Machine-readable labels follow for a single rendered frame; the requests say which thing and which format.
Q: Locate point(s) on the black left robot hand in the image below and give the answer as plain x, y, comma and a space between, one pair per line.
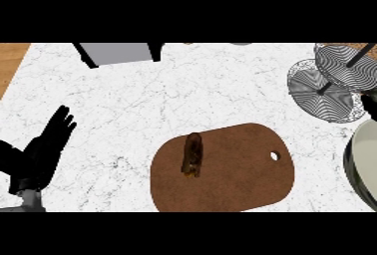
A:
44, 152

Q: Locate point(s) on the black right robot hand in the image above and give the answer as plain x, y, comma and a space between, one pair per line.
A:
371, 106

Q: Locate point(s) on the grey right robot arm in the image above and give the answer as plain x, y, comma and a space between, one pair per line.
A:
365, 159

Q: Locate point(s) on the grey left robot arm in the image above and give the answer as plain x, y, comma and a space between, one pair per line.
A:
32, 199

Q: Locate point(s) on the dark brown eggplant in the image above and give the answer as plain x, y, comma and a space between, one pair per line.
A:
192, 154

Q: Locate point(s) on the brown wooden cutting board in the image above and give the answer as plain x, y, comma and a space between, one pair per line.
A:
239, 172

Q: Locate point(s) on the grey and black appliance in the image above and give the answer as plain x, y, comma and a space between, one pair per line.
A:
115, 53

